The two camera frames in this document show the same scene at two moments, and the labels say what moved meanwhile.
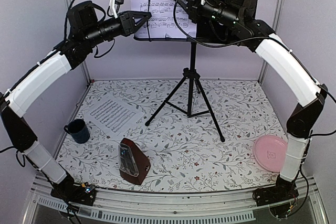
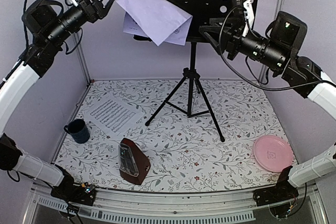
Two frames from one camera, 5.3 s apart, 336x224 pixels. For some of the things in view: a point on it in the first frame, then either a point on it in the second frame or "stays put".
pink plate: (270, 152) stays put
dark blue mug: (78, 130) stays put
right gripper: (193, 10) → (232, 33)
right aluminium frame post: (280, 0) stays put
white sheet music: (113, 115) stays put
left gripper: (127, 21) → (95, 9)
